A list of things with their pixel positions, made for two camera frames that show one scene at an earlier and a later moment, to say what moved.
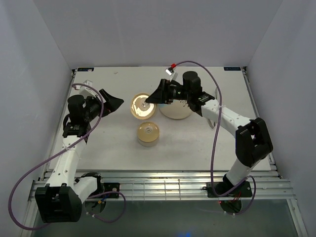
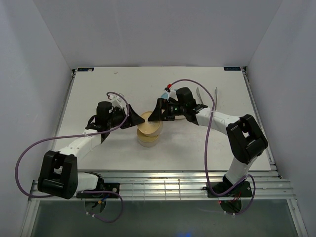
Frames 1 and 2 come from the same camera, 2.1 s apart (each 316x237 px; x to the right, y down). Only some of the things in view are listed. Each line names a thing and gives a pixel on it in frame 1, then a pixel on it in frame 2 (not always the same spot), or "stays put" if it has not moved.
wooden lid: [139, 108] → [148, 127]
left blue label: [85, 69] stays put
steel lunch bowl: [148, 144] stays put
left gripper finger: [112, 103] → [134, 119]
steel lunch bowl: [141, 109] → [156, 134]
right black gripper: [162, 94] → [157, 115]
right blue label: [232, 68] stays put
